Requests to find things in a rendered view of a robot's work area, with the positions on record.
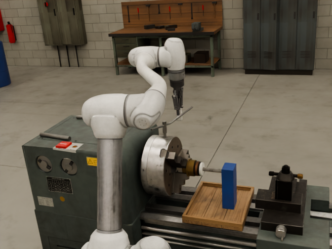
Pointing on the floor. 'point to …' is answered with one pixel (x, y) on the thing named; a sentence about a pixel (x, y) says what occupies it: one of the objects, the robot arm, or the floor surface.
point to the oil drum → (5, 80)
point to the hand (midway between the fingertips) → (179, 114)
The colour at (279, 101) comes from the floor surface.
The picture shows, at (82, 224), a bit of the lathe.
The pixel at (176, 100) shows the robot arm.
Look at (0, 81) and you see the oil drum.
